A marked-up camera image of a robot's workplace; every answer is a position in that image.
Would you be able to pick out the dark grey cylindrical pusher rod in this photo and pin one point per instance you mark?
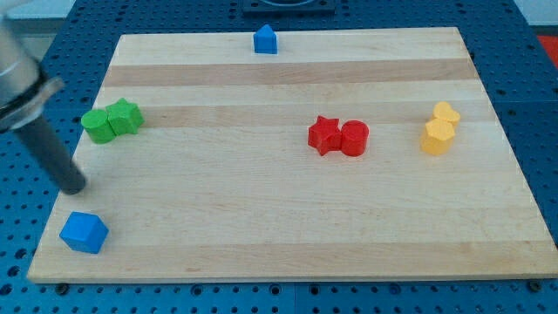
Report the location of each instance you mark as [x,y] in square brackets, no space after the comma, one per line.
[51,155]

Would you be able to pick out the yellow heart block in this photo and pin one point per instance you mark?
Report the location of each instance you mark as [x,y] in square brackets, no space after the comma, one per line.
[444,111]

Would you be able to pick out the green star block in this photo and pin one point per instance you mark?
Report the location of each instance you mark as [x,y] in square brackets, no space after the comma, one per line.
[124,117]

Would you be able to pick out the red cylinder block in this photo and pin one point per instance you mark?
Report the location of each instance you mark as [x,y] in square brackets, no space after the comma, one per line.
[355,135]

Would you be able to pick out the yellow hexagon block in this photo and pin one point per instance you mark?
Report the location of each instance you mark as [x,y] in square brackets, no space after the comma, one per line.
[437,137]

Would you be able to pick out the blue house-shaped block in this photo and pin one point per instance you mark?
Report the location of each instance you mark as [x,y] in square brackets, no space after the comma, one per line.
[265,40]

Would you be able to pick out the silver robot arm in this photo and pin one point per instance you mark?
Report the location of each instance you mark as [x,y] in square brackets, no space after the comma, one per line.
[25,88]

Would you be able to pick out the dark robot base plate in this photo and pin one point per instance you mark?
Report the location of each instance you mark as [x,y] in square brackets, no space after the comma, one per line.
[261,7]

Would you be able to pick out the light wooden board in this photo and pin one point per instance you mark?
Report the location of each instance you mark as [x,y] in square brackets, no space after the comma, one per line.
[220,184]

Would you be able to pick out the blue cube block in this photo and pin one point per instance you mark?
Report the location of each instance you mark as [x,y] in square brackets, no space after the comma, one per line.
[84,232]

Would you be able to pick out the green cylinder block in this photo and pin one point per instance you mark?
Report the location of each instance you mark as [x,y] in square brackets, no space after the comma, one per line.
[96,124]

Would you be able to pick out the red star block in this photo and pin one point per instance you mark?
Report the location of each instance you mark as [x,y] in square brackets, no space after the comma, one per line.
[325,135]

